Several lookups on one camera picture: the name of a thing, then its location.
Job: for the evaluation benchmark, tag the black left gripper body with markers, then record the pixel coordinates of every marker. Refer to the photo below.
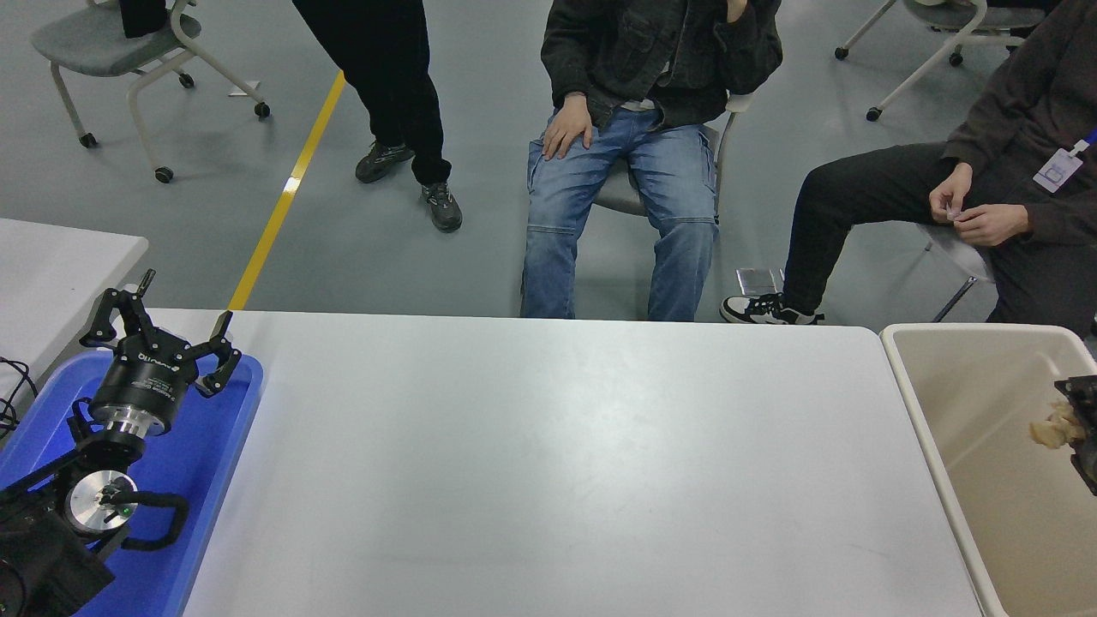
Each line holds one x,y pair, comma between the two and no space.
141,381

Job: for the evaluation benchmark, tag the tan paper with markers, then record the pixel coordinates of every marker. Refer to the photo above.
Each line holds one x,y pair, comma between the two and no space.
1056,427

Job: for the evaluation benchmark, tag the person's hand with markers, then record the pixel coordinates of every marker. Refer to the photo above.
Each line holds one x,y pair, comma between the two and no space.
950,193
735,8
567,128
992,224

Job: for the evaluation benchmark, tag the white side table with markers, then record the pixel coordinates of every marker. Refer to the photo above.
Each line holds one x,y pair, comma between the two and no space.
51,283

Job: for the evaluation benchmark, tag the blue plastic tray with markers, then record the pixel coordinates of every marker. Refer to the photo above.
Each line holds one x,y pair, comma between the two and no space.
206,463

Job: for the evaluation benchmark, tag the large pale plastic bin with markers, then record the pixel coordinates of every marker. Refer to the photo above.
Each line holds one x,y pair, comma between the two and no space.
986,446

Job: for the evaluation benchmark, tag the white seat chair black leg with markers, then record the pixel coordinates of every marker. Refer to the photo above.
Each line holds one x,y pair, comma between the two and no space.
960,253

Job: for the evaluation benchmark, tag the person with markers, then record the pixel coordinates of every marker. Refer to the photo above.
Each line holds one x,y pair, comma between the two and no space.
394,86
874,188
668,188

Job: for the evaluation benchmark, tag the black garment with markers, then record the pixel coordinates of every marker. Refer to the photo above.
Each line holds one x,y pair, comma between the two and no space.
141,17

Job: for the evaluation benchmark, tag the shiny metal floor plate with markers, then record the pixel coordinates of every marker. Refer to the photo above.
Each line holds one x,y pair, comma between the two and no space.
758,281

